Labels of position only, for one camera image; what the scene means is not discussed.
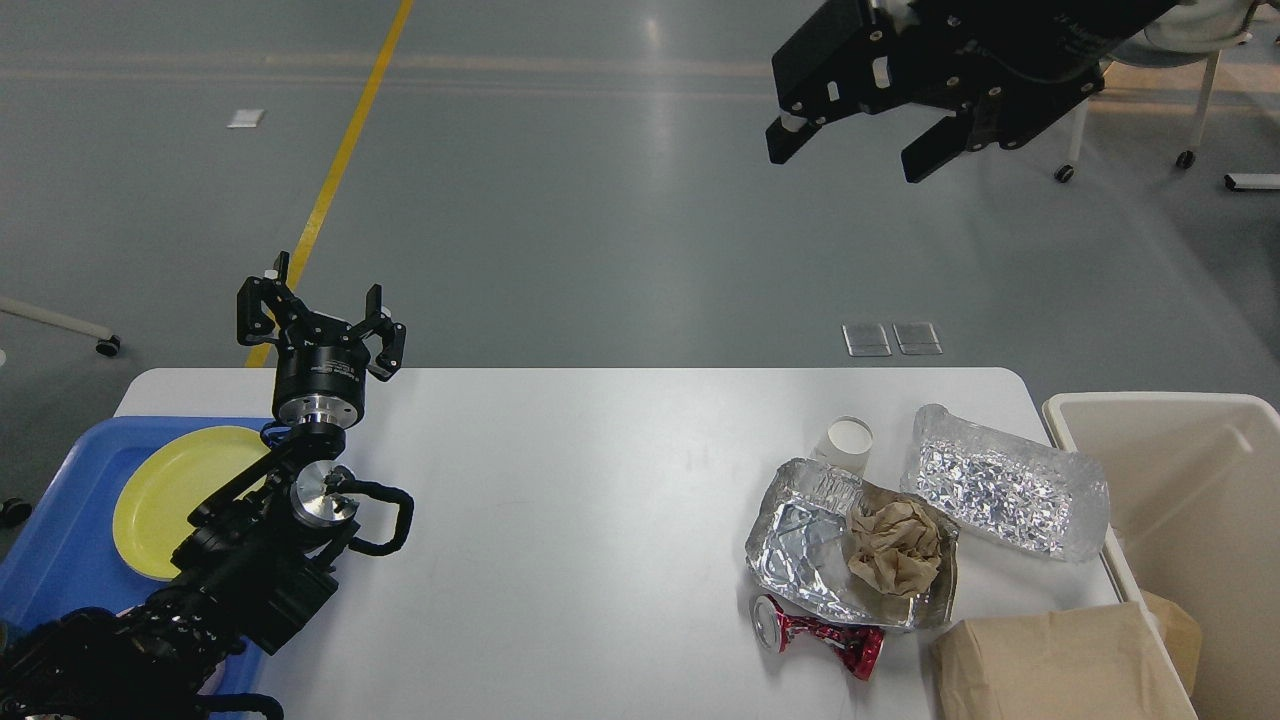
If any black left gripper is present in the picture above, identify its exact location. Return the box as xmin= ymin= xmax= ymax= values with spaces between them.
xmin=236 ymin=251 xmax=407 ymax=429

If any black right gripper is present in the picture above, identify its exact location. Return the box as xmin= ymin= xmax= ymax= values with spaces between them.
xmin=765 ymin=1 xmax=1174 ymax=184

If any yellow plastic plate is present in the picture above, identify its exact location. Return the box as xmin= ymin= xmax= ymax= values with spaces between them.
xmin=111 ymin=425 xmax=268 ymax=582

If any clear plastic bottle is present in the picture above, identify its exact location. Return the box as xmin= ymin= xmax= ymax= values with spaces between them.
xmin=900 ymin=404 xmax=1111 ymax=562

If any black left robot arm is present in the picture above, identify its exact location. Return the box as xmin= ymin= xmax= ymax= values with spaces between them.
xmin=3 ymin=252 xmax=415 ymax=719

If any white caster leg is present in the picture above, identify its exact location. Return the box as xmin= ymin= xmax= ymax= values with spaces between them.
xmin=1 ymin=296 xmax=122 ymax=357

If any floor outlet plate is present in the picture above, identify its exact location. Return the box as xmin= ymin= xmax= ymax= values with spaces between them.
xmin=893 ymin=322 xmax=945 ymax=356
xmin=842 ymin=322 xmax=893 ymax=357

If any white office chair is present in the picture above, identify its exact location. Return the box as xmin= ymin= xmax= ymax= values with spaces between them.
xmin=1097 ymin=1 xmax=1263 ymax=170

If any blue plastic tray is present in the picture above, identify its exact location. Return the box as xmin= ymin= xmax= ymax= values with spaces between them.
xmin=0 ymin=415 xmax=276 ymax=720

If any small clear plastic cup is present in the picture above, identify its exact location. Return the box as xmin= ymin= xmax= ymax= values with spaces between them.
xmin=809 ymin=416 xmax=876 ymax=478

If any crumpled brown paper ball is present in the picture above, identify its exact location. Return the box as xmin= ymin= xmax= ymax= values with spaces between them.
xmin=846 ymin=500 xmax=942 ymax=598

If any crumpled silver foil wrapper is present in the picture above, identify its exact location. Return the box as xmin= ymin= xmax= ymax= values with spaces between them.
xmin=745 ymin=457 xmax=960 ymax=632

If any beige plastic bin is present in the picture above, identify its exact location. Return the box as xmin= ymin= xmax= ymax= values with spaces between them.
xmin=1042 ymin=391 xmax=1279 ymax=719

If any crushed red can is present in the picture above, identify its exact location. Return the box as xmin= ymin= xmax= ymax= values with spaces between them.
xmin=748 ymin=594 xmax=884 ymax=682

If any brown paper bag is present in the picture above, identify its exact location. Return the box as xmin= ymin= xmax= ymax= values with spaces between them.
xmin=931 ymin=592 xmax=1204 ymax=719

